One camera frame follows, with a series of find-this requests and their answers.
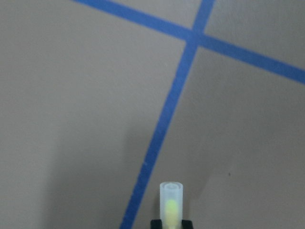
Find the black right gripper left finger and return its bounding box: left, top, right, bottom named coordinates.
left=150, top=219, right=163, bottom=229

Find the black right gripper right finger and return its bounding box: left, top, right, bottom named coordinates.
left=182, top=219, right=193, bottom=229

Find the yellow highlighter pen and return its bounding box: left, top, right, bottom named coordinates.
left=160, top=181, right=183, bottom=229

